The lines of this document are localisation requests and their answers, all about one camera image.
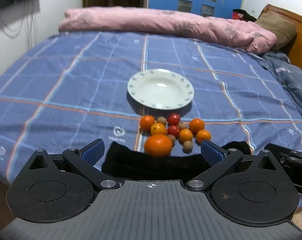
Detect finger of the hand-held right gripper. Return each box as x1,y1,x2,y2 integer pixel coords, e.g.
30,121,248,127
264,143,302,165

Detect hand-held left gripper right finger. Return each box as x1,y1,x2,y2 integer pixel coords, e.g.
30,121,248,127
185,140,278,190

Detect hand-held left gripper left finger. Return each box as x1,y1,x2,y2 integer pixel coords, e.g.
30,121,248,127
28,138,120,190

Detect large orange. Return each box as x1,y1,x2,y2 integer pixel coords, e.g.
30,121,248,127
144,134,173,157

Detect white floral plate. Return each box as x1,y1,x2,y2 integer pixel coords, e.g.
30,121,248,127
127,69,194,110

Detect red cherry tomato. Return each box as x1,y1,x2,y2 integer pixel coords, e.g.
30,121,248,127
167,113,181,126
167,125,181,137

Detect black cloth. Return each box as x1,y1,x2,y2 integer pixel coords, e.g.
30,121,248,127
101,141,251,181

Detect blue plaid bed sheet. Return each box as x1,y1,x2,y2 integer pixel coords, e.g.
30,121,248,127
0,31,302,208

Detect blue denim garment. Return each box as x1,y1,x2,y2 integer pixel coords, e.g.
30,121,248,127
257,52,302,123

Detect brown pillow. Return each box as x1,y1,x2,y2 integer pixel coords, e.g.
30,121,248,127
255,12,298,50

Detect pink quilt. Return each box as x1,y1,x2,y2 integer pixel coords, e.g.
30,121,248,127
58,6,278,54

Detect red and black garment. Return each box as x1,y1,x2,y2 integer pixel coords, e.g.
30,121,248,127
232,9,257,22

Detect hanging cables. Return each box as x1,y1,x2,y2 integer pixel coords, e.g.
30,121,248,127
0,0,41,52

